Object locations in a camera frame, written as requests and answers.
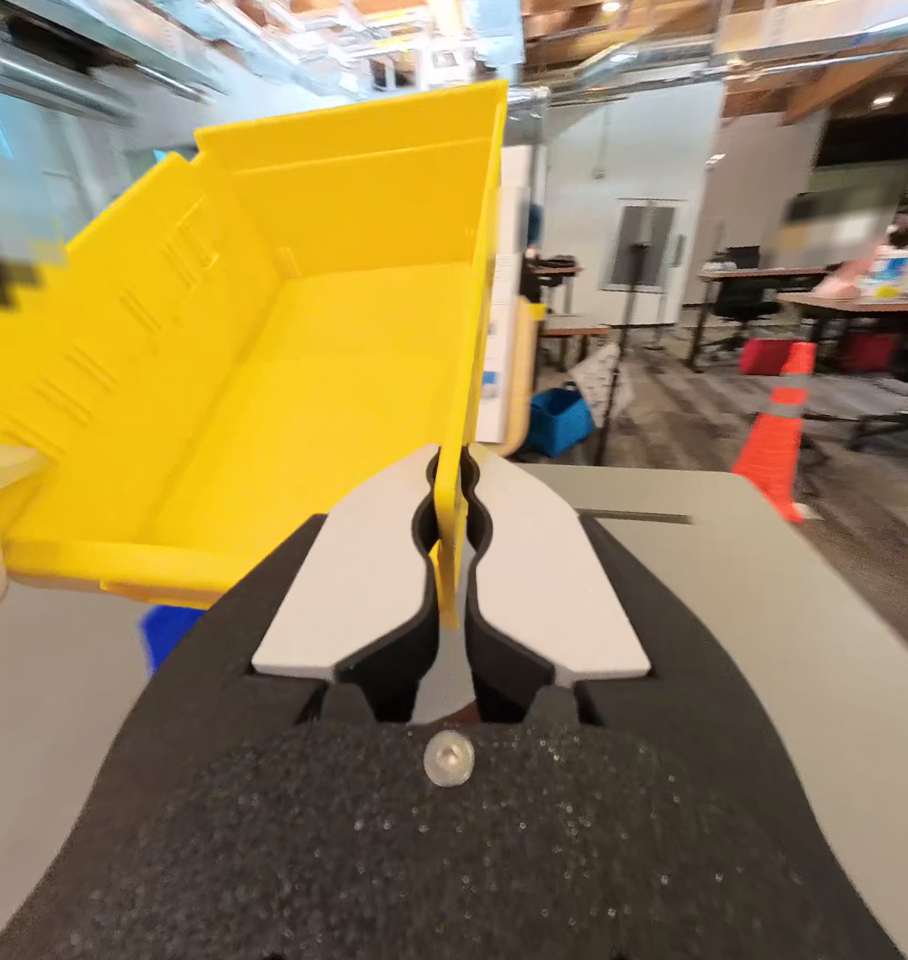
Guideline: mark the red bag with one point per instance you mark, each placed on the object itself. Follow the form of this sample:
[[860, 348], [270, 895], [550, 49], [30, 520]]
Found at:
[[768, 356]]

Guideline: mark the teal bag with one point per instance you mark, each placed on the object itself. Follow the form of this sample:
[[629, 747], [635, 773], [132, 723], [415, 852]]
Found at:
[[562, 420]]

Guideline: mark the yellow plastic bin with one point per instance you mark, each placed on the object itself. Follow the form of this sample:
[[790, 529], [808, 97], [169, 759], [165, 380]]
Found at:
[[311, 375]]

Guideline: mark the grey desk hatch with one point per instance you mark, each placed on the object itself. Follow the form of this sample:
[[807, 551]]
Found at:
[[641, 517]]

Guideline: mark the white printed sheet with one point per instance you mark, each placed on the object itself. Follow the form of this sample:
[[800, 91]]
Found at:
[[604, 382]]

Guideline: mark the black tripod pole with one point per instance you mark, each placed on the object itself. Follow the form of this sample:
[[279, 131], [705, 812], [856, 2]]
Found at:
[[625, 337]]

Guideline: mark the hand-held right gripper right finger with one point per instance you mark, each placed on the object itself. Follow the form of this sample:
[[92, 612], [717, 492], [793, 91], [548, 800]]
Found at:
[[551, 592]]

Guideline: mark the small wooden table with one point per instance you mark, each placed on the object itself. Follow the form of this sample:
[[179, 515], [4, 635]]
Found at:
[[574, 330]]

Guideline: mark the white paper sheet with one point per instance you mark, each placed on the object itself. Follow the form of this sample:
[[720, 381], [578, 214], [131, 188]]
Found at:
[[506, 300]]

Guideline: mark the beige wooden board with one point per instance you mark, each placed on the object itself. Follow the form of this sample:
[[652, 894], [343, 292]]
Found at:
[[520, 375]]

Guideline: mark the black office chair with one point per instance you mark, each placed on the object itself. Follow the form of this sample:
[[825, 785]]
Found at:
[[742, 300]]

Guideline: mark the orange traffic cone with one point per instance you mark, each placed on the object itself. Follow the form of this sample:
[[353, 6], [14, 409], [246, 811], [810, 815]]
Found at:
[[780, 435]]

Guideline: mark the blue plastic bin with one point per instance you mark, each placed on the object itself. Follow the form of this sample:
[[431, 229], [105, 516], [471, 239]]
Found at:
[[170, 634]]

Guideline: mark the long wooden desk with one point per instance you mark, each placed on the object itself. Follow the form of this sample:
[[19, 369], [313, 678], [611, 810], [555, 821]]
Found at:
[[858, 304]]

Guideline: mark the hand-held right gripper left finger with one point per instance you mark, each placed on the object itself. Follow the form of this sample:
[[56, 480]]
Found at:
[[341, 592]]

